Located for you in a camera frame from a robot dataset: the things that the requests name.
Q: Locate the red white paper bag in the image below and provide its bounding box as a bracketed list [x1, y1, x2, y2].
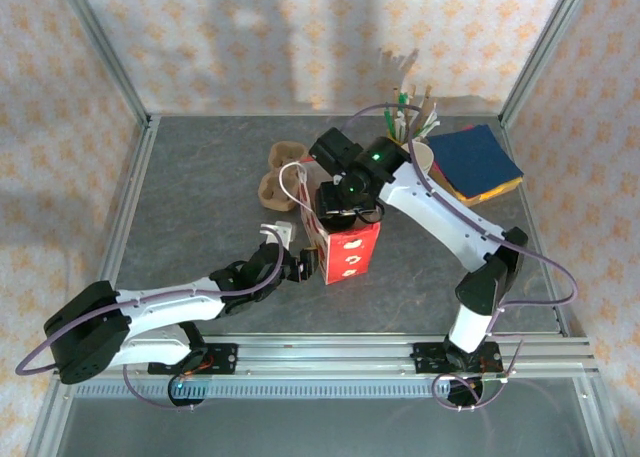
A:
[278, 161, 382, 286]

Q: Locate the stack of paper cups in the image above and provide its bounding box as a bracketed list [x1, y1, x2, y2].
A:
[407, 140, 436, 178]

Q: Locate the pink paper napkin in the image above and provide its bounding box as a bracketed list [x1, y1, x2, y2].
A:
[430, 123, 477, 188]

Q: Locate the brown paper wrapped straw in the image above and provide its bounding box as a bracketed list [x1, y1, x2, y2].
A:
[408, 84, 434, 131]

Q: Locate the blue paper napkin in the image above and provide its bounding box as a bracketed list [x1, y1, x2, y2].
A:
[428, 124, 525, 201]

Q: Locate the yellow paper napkin stack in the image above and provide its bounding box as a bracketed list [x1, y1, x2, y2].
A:
[452, 174, 525, 209]

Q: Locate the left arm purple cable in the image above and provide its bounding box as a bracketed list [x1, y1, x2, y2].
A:
[14, 229, 286, 413]

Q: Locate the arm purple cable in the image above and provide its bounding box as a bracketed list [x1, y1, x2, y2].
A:
[14, 229, 286, 413]
[343, 104, 580, 412]

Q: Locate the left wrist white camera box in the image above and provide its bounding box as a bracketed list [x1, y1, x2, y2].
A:
[259, 220, 298, 251]

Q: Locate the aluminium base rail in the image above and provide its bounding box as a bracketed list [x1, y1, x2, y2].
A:
[52, 332, 600, 380]

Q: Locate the grey slotted cable duct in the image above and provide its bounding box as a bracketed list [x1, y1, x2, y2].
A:
[73, 379, 484, 399]

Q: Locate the black round cable port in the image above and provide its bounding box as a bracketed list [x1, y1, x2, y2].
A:
[167, 374, 207, 409]
[447, 376, 486, 409]

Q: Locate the aluminium frame post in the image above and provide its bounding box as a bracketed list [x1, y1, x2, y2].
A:
[54, 0, 154, 128]
[499, 0, 596, 128]

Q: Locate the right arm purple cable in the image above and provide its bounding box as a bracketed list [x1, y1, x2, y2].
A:
[343, 104, 580, 412]

